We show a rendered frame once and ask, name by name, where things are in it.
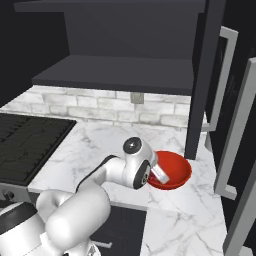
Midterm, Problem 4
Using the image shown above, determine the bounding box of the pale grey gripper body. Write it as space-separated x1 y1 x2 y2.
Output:
150 163 171 185

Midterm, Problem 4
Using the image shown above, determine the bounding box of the red bowl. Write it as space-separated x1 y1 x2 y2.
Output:
146 150 193 191

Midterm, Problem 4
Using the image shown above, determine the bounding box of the dark cabinet door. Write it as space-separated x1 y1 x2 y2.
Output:
184 0 228 161

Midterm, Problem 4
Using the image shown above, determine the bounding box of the dark drawer front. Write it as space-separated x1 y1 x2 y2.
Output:
89 204 148 256

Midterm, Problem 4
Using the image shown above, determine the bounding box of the black hob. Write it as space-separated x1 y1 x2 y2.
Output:
0 112 78 208

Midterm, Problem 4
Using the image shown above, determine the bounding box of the dark hob knob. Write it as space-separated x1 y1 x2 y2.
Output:
2 189 16 202

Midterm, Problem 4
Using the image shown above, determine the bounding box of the black fridge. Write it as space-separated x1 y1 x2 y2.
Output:
204 0 256 256

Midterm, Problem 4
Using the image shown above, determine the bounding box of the grey wall outlet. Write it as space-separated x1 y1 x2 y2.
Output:
130 92 145 105

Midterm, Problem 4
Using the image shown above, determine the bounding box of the grey drawer handle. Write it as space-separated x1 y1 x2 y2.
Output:
93 240 114 250

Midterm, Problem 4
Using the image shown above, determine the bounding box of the long grey fridge handle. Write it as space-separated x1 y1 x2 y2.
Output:
222 178 256 256
213 57 256 201

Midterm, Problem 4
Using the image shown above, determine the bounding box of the grey cabinet door handle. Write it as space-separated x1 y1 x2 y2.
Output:
201 25 240 152

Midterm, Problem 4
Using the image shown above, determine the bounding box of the dark open wall cabinet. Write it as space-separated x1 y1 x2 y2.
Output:
13 0 208 97

